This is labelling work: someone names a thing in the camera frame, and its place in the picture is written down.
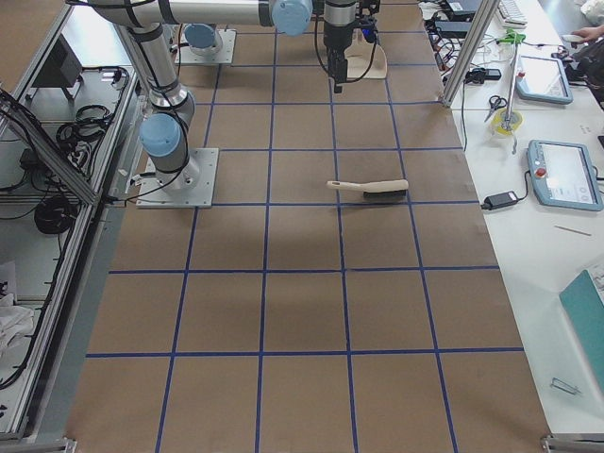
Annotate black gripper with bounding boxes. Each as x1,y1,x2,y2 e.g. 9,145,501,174
323,25,354,93

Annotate beige dustpan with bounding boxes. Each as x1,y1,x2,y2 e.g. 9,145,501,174
344,35,388,81

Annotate white hand brush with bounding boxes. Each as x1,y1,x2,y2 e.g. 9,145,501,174
326,179,409,199

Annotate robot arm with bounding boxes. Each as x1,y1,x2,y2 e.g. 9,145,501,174
184,24,223,57
83,1,359,193

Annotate yellow tape roll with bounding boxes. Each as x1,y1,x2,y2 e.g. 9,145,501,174
490,109,523,137

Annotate far teach pendant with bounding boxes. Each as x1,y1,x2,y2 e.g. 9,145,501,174
515,56,574,105

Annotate teach pendant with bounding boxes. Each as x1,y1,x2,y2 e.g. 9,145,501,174
515,56,574,105
527,140,603,212

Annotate black power adapter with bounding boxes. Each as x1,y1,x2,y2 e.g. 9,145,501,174
480,191,519,210

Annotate near teach pendant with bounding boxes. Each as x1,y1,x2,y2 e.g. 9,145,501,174
527,140,603,212

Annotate teal notebook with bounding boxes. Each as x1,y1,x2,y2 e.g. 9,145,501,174
560,269,603,388

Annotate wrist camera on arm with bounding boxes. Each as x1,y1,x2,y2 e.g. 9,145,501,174
357,3,379,43

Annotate aluminium frame post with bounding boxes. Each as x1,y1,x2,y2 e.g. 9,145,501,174
441,0,498,108

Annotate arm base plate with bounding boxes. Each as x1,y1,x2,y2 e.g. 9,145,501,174
136,148,219,209
175,28,237,66

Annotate black handled scissors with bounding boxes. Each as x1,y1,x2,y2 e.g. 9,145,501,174
484,95,508,122

